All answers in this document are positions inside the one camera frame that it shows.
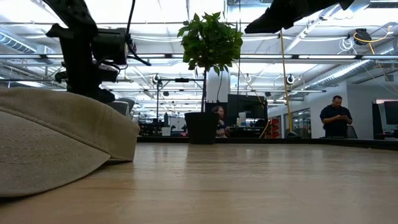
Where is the clear plastic bin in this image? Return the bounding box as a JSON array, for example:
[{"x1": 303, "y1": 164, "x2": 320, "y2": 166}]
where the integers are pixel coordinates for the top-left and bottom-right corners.
[{"x1": 107, "y1": 99, "x2": 132, "y2": 121}]

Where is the black plant pot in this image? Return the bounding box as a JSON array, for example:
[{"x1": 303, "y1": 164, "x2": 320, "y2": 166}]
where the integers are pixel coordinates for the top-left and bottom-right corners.
[{"x1": 184, "y1": 111, "x2": 220, "y2": 145}]

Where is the person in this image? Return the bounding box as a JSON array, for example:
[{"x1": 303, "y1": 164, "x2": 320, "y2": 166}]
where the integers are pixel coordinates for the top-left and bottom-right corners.
[
  {"x1": 211, "y1": 105, "x2": 231, "y2": 139},
  {"x1": 319, "y1": 95, "x2": 354, "y2": 139}
]

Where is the silver ventilation duct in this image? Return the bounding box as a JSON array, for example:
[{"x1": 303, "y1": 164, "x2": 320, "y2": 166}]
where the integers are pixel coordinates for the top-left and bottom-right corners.
[{"x1": 303, "y1": 46, "x2": 398, "y2": 91}]

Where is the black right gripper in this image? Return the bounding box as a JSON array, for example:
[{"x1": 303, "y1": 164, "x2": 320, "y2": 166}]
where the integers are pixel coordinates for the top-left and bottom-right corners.
[{"x1": 244, "y1": 0, "x2": 355, "y2": 34}]

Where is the black metal table frame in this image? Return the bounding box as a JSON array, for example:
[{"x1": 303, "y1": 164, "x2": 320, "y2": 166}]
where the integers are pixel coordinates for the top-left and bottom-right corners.
[{"x1": 136, "y1": 136, "x2": 398, "y2": 151}]

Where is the red storage rack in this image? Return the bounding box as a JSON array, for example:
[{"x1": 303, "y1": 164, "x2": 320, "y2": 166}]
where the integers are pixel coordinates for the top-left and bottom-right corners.
[{"x1": 270, "y1": 116, "x2": 280, "y2": 139}]

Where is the distant black metal frame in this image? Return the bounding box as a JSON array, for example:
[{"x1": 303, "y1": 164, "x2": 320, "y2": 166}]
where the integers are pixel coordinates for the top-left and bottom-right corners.
[{"x1": 156, "y1": 77, "x2": 206, "y2": 122}]

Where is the green leafy plant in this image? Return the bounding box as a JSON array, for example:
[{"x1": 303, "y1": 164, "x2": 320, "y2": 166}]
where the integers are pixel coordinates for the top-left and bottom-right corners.
[{"x1": 177, "y1": 11, "x2": 244, "y2": 113}]

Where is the black ceiling cable reel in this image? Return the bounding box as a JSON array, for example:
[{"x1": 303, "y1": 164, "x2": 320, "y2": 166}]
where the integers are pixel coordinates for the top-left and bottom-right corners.
[{"x1": 354, "y1": 27, "x2": 373, "y2": 46}]

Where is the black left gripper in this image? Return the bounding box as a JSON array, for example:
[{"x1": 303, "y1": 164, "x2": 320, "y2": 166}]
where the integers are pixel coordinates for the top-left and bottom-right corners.
[{"x1": 61, "y1": 35, "x2": 116, "y2": 103}]

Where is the yellow hanging cable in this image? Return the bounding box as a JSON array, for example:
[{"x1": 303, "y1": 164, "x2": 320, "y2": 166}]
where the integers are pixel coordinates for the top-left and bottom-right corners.
[{"x1": 279, "y1": 29, "x2": 295, "y2": 138}]

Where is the beige baseball cap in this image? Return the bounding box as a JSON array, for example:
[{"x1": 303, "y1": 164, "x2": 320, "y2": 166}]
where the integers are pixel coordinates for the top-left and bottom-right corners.
[{"x1": 0, "y1": 86, "x2": 141, "y2": 198}]

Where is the black desk monitor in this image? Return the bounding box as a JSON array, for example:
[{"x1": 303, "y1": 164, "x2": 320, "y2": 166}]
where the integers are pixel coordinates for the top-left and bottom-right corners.
[
  {"x1": 384, "y1": 100, "x2": 398, "y2": 126},
  {"x1": 226, "y1": 94, "x2": 268, "y2": 119}
]

